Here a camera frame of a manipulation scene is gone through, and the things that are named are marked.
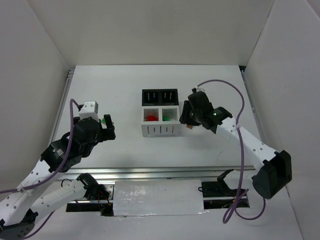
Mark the red ridged lego brick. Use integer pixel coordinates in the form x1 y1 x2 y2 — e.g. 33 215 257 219
145 115 159 122

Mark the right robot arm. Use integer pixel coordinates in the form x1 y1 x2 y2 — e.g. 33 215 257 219
179 88 292 200

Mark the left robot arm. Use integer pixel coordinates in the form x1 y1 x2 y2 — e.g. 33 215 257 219
0 114 116 240

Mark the black container pair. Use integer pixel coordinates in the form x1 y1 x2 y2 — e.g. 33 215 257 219
141 88 179 107

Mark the white container pair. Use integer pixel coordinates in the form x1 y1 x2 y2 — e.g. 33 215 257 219
141 105 181 137

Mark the white foam cover panel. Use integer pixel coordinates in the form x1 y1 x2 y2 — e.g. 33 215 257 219
113 179 205 217

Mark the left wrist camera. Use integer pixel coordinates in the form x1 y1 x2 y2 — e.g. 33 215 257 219
78 100 100 122

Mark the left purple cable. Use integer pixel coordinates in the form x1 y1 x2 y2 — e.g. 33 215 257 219
0 98 83 240

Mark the purple cable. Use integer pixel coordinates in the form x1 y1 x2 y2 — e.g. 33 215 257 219
197 79 267 224
0 98 83 240

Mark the aluminium rail frame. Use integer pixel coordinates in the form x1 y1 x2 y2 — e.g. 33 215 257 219
63 65 260 179

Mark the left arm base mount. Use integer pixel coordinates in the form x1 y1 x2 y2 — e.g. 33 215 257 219
84 183 112 209

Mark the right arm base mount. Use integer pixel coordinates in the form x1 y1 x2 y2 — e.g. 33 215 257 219
198 181 237 210

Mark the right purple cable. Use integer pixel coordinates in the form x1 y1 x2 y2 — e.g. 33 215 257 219
197 79 267 224

